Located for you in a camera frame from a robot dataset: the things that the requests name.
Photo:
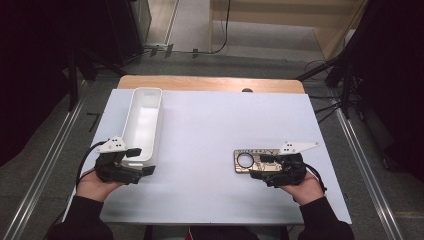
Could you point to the light wooden shelf unit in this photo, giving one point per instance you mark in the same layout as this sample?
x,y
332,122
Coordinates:
x,y
276,13

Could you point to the black cabinet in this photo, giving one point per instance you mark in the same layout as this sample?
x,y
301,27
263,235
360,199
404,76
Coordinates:
x,y
125,30

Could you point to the black metal stand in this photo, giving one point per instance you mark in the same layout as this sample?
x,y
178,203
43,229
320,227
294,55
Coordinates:
x,y
83,66
340,71

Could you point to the black curtain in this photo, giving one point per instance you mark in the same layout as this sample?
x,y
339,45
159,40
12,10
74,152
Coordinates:
x,y
396,83
30,73

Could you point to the person's left hand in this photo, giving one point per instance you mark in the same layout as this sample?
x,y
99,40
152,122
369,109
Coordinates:
x,y
95,190

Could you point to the white board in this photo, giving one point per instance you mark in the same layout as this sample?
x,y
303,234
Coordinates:
x,y
206,126

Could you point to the white plastic bin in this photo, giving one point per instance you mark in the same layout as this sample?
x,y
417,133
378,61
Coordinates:
x,y
143,123

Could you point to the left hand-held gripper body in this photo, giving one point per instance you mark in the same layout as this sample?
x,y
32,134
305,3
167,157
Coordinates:
x,y
111,168

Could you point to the person's right hand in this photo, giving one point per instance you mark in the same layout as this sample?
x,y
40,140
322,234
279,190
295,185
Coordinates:
x,y
305,191

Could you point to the dark metal perforated plate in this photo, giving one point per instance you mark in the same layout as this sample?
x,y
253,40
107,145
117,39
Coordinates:
x,y
245,160

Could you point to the wooden table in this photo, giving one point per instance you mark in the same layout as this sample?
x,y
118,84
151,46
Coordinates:
x,y
206,83

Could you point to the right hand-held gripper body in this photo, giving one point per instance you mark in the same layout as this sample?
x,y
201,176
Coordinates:
x,y
290,171

